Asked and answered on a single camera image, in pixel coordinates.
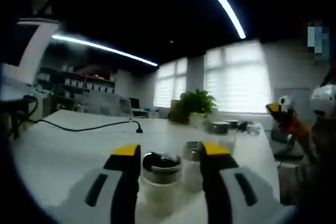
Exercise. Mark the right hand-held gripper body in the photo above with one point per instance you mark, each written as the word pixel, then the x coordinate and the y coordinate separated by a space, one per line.
pixel 286 102

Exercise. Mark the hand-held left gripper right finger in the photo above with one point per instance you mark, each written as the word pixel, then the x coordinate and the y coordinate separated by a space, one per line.
pixel 218 163

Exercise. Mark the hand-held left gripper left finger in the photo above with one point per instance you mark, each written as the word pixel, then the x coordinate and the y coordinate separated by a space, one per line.
pixel 123 163

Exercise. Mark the glass seasoning bottle steel lid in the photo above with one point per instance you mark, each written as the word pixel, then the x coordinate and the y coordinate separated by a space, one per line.
pixel 219 127
pixel 191 171
pixel 233 123
pixel 161 182

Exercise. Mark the person's right hand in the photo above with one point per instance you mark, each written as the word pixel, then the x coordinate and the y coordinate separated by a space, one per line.
pixel 298 127

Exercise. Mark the white chest-worn device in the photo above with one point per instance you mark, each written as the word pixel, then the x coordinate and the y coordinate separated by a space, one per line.
pixel 323 96

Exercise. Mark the wide window white blinds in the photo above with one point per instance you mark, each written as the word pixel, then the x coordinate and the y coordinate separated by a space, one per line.
pixel 236 79

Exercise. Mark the white office chair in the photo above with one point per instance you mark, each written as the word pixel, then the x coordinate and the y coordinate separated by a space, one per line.
pixel 126 108

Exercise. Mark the grey mesh office chair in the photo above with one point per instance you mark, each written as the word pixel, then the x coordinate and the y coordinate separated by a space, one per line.
pixel 105 104

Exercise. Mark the small black desk monitor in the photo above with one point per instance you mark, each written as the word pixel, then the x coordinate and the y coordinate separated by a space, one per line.
pixel 134 102

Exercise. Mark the brown paper bag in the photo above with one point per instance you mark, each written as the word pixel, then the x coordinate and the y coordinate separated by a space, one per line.
pixel 177 115

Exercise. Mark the green plant in white pot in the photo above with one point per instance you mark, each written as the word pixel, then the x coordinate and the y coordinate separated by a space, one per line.
pixel 197 102

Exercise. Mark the narrow window white blinds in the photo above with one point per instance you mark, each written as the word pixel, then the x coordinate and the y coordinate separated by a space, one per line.
pixel 170 85

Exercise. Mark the shelf rack with white bins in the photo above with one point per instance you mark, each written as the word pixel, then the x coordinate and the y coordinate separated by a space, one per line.
pixel 78 82

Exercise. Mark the white side table black legs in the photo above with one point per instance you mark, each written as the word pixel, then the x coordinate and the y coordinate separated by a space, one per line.
pixel 15 127

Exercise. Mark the long ceiling light strip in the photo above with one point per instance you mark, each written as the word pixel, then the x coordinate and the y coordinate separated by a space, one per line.
pixel 223 1
pixel 105 48

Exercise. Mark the white open laptop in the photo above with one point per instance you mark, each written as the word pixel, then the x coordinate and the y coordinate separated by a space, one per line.
pixel 38 43

